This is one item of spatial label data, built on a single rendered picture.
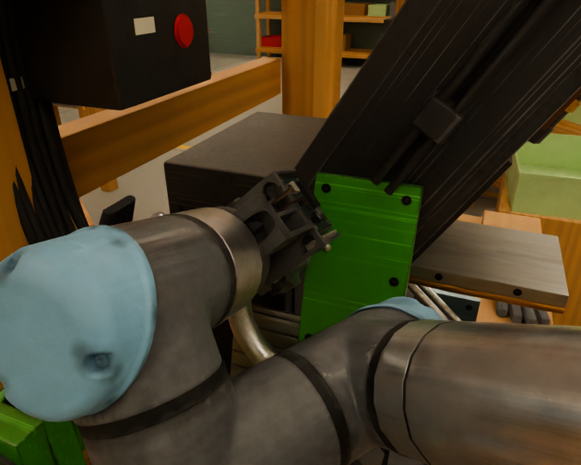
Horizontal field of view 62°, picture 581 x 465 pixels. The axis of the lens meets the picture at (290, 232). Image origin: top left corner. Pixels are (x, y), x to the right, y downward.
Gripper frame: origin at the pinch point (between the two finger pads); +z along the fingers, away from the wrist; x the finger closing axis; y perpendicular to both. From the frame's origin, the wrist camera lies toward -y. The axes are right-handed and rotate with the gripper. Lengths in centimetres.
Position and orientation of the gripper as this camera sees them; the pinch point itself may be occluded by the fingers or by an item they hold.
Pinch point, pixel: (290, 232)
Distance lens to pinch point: 52.7
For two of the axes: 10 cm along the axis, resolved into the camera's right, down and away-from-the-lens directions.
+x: -5.8, -8.1, 0.7
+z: 3.4, -1.5, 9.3
